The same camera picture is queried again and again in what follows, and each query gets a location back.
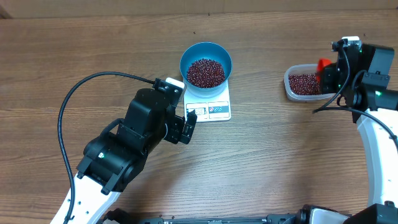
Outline orange measuring scoop blue handle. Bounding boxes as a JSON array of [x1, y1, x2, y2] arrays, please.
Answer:
[[316, 58, 332, 83]]

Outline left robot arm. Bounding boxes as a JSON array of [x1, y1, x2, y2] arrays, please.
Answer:
[[52, 87, 197, 223]]

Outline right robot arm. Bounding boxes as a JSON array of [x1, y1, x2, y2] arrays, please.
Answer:
[[290, 37, 397, 223]]

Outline white kitchen scale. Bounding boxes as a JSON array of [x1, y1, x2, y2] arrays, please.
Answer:
[[183, 81, 231, 123]]

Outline red beans in bowl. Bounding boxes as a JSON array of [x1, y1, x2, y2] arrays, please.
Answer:
[[187, 58, 226, 88]]

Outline blue bowl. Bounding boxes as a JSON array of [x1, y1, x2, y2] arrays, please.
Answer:
[[180, 42, 233, 85]]

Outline clear plastic container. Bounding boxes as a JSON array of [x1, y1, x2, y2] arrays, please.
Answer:
[[284, 63, 334, 102]]

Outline left black cable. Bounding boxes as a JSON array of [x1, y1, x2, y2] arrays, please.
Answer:
[[57, 72, 155, 224]]

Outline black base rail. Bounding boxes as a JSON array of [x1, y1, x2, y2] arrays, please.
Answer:
[[97, 208, 296, 224]]

